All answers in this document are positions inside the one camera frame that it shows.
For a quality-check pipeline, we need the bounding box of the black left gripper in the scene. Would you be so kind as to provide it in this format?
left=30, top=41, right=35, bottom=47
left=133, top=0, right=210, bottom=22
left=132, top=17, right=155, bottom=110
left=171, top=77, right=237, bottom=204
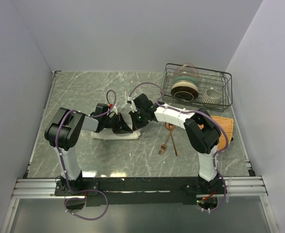
left=103, top=113, right=133, bottom=134

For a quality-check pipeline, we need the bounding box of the white cloth napkin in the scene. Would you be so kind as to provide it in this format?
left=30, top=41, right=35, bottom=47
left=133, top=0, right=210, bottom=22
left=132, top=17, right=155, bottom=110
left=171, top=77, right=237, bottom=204
left=91, top=129, right=141, bottom=140

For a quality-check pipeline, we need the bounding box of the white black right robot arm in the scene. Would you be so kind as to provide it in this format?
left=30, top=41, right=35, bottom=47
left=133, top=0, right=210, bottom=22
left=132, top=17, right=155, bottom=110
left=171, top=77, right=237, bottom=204
left=127, top=94, right=222, bottom=194

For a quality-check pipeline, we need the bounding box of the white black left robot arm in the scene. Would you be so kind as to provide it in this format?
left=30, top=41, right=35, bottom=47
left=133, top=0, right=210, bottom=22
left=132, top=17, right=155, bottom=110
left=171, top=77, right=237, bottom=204
left=44, top=103, right=133, bottom=195

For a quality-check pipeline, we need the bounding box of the rose gold fork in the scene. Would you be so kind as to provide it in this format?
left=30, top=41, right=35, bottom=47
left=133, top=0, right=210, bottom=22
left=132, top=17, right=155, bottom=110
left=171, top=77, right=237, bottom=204
left=158, top=124, right=175, bottom=155

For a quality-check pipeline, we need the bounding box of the rose gold spoon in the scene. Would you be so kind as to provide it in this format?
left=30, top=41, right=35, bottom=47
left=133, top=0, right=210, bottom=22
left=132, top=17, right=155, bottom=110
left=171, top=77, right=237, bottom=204
left=165, top=123, right=178, bottom=157

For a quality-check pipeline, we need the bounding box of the dark brown glossy bowl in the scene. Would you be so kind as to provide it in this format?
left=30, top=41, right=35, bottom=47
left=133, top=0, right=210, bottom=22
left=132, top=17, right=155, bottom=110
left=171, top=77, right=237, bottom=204
left=171, top=86, right=199, bottom=101

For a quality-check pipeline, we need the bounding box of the cream white plate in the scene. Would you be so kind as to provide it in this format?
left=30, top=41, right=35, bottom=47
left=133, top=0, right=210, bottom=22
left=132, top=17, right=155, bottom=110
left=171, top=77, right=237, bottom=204
left=172, top=81, right=198, bottom=91

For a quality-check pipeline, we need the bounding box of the teal green plate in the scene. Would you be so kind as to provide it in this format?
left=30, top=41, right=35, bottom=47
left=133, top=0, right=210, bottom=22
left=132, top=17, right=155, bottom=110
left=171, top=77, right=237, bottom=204
left=173, top=76, right=199, bottom=85

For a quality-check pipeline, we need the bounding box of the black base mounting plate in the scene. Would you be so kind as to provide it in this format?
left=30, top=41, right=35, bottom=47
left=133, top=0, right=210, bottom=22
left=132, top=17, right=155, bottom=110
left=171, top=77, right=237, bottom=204
left=54, top=177, right=227, bottom=207

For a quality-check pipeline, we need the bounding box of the grey ribbed cup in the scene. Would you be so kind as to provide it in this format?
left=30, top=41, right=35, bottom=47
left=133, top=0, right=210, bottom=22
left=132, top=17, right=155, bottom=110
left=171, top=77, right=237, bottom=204
left=202, top=87, right=221, bottom=108

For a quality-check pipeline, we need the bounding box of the woven bamboo tray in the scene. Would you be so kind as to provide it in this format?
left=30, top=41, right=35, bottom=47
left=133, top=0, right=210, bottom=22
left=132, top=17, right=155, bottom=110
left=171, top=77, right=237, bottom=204
left=212, top=116, right=234, bottom=150

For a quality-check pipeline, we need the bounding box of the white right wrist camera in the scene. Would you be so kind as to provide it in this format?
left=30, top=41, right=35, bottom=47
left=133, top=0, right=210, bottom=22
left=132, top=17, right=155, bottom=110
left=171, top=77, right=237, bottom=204
left=127, top=96, right=137, bottom=112

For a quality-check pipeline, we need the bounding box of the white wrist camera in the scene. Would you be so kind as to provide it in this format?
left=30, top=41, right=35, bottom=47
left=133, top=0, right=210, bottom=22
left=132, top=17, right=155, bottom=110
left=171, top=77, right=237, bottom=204
left=127, top=96, right=137, bottom=112
left=107, top=103, right=121, bottom=118

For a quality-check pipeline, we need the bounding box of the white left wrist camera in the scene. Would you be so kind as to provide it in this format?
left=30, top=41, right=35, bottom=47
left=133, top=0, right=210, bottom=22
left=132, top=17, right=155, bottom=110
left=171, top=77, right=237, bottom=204
left=107, top=103, right=121, bottom=118

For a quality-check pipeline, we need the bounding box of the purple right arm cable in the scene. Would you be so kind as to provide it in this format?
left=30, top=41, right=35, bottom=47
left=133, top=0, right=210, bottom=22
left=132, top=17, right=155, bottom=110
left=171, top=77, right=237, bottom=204
left=127, top=82, right=229, bottom=213

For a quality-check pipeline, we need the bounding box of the dark wire dish rack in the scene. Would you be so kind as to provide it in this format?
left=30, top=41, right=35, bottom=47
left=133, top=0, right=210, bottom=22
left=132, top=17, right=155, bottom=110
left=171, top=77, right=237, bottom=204
left=161, top=63, right=233, bottom=112

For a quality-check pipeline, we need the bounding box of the aluminium frame rail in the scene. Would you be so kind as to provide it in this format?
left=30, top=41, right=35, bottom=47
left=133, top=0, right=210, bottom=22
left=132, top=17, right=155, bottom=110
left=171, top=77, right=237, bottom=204
left=12, top=177, right=268, bottom=199

